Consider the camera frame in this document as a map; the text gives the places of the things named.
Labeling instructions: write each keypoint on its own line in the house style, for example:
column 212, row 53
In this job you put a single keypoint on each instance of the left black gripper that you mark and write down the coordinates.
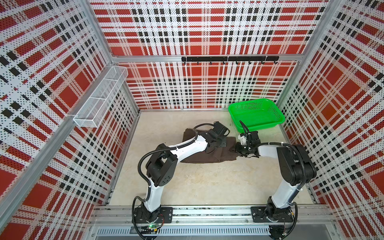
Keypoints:
column 224, row 142

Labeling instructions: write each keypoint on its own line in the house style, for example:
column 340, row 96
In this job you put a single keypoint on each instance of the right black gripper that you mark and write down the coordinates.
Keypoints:
column 237, row 146

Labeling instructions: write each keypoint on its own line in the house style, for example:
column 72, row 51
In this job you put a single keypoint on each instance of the brown trousers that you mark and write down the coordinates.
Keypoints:
column 214, row 155

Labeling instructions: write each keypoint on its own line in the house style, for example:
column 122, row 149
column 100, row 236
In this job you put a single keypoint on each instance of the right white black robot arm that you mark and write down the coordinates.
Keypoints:
column 296, row 168

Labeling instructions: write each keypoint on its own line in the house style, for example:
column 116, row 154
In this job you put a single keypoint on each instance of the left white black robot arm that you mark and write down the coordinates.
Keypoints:
column 157, row 168

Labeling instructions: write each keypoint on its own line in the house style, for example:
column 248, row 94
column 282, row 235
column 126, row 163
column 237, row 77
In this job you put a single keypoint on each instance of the green plastic basket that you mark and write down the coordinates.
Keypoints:
column 259, row 114

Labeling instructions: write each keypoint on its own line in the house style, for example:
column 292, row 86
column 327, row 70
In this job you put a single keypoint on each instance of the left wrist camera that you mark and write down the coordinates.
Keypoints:
column 220, row 129

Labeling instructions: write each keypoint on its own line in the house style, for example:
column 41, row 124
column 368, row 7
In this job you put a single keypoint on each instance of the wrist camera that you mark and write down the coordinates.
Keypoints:
column 254, row 138
column 220, row 129

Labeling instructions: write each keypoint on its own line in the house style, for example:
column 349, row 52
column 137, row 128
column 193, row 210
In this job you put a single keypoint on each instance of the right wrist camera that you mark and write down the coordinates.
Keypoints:
column 254, row 138

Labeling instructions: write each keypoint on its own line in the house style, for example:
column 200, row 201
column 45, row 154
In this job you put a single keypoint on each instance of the black hook rail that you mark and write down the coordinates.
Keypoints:
column 261, row 59

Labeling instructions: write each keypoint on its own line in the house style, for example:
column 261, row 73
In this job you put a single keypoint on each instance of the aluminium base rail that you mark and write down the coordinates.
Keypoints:
column 230, row 220

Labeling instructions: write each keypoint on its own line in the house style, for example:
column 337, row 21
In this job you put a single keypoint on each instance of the white wire mesh shelf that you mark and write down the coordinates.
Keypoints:
column 93, row 111

